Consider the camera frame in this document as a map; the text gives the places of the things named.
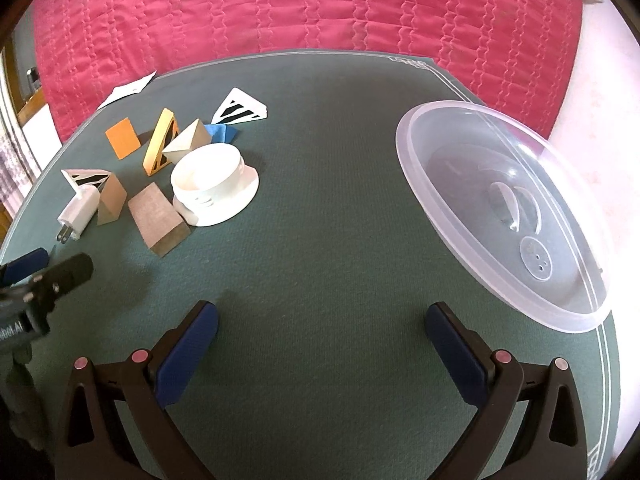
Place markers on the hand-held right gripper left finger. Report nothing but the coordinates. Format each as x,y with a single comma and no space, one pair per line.
187,355

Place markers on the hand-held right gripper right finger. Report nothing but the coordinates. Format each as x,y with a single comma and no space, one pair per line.
455,355

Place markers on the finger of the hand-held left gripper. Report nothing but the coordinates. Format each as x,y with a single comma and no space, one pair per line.
65,272
25,265

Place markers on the white power adapter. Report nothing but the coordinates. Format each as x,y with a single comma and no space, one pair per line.
80,210

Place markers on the wooden wedge block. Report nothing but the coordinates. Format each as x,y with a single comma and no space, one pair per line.
112,200

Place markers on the small white black-striped wedge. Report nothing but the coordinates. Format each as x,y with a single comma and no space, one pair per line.
90,177

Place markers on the pink wooden cube block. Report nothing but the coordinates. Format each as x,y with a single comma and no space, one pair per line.
155,215

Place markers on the orange rectangular block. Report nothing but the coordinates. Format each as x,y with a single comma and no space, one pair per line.
122,138

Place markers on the clear plastic container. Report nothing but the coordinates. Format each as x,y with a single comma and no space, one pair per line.
500,200

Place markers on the orange black-striped wedge block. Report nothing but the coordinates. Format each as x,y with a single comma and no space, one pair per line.
159,135

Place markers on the white round plastic holder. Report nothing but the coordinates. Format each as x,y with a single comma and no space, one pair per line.
210,175

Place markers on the wooden triangular block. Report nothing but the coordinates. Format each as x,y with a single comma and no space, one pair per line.
187,141

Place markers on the blue square card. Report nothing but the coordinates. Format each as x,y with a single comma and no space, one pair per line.
225,132

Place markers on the large white black-striped wedge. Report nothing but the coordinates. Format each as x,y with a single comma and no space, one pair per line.
250,107

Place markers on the wooden furniture top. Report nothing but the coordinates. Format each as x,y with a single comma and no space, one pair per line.
32,107

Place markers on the green mat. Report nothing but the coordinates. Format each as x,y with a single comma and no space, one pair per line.
320,240

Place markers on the small dark object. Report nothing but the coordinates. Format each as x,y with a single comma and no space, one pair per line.
33,80

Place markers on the white paper sheet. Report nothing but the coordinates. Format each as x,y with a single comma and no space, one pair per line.
125,91

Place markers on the red quilted blanket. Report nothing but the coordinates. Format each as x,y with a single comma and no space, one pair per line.
300,10

